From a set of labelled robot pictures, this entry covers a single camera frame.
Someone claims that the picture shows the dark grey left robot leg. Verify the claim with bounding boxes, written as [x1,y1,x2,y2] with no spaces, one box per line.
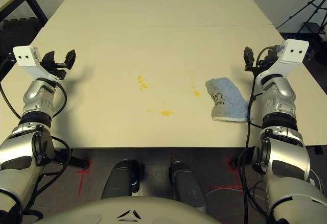
[101,159,141,201]

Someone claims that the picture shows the white floor cable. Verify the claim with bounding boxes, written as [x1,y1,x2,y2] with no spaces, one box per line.
[204,182,269,214]

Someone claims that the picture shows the wide yellow liquid puddle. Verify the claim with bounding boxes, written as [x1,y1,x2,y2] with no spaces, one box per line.
[158,109,177,118]

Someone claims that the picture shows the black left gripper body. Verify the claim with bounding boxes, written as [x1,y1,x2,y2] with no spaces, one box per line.
[42,60,67,81]

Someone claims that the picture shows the yellow liquid streak with drop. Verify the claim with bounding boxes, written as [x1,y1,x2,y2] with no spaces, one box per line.
[190,77,202,98]

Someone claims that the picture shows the blue and grey rag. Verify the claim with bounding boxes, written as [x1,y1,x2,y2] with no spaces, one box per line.
[205,77,249,123]

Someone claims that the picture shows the yellow liquid splatter cluster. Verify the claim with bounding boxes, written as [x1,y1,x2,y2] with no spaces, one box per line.
[136,74,151,91]

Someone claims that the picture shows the black tripod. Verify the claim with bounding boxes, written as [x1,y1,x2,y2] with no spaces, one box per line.
[277,0,327,35]

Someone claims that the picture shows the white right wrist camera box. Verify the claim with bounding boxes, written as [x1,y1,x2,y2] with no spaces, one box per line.
[255,39,310,82]

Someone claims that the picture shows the dark grey right robot leg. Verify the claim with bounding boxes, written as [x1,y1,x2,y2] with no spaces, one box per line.
[168,160,206,209]

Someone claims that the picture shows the black table foot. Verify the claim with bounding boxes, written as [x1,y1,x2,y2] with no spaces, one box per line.
[229,157,241,170]
[68,156,91,171]

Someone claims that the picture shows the dark grey robot leg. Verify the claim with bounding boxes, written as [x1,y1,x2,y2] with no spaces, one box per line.
[168,160,206,209]
[101,159,141,201]

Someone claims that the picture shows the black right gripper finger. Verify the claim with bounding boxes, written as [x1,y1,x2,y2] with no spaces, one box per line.
[244,46,256,71]

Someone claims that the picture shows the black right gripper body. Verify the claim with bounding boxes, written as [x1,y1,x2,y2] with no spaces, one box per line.
[254,45,282,73]

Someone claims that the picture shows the black floor cable bundle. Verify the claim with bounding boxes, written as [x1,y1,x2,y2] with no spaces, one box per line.
[247,180,269,224]

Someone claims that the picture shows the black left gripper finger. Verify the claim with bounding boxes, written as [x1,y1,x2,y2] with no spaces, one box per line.
[42,51,56,66]
[63,49,77,69]

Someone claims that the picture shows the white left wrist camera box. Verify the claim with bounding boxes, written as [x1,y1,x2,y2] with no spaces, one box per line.
[12,45,59,81]

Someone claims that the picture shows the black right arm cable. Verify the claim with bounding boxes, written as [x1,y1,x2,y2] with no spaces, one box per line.
[240,46,271,224]

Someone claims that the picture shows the black foam floor mat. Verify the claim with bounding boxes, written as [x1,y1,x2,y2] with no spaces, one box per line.
[0,17,46,64]

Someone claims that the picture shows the beige robot torso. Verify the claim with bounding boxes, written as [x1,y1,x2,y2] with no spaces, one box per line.
[17,195,218,224]

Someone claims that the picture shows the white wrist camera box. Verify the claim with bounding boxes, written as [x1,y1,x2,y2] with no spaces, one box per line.
[12,45,59,81]
[255,39,310,82]

